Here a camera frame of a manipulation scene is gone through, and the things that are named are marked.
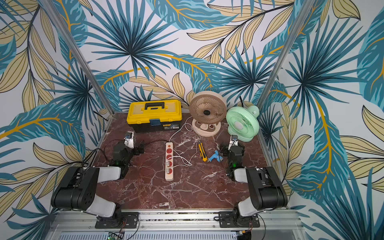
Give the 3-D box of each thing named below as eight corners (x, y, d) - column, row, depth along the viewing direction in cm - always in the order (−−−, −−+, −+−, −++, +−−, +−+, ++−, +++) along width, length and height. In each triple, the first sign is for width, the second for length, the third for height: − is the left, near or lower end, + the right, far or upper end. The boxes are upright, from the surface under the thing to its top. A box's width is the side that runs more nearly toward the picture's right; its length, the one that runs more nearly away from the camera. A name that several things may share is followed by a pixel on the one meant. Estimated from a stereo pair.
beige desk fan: (189, 135, 108) (189, 102, 83) (190, 124, 115) (190, 90, 90) (219, 135, 109) (227, 102, 84) (217, 124, 115) (225, 91, 90)
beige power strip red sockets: (165, 181, 88) (164, 179, 85) (166, 145, 103) (165, 142, 100) (173, 181, 88) (172, 178, 85) (173, 145, 103) (172, 141, 100)
